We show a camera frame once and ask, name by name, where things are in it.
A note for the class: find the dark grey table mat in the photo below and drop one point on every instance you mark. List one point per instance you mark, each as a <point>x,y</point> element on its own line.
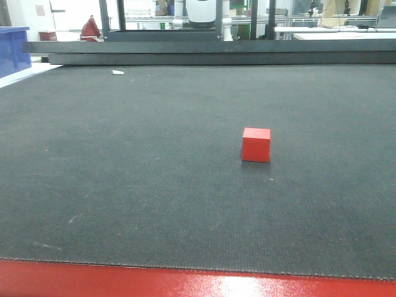
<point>144,169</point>

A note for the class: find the blue plastic bin far left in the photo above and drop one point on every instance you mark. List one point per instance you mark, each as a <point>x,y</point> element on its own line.
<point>13,57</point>

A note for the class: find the small white scrap piece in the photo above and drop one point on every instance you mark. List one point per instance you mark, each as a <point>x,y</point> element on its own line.
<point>116,72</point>

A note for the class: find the red magnetic cube block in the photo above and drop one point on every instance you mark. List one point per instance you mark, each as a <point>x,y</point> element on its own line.
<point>256,145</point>

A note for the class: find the red metal work table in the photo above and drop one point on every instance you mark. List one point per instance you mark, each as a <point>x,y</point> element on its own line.
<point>26,278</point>

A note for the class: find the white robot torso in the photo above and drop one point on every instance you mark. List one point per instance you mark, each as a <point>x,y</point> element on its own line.
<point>202,21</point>

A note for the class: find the black foam board stack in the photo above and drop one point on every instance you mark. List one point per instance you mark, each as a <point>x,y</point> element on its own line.
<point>215,53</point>

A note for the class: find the red bag in background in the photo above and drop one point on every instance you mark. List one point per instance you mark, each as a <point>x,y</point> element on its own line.
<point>90,31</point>

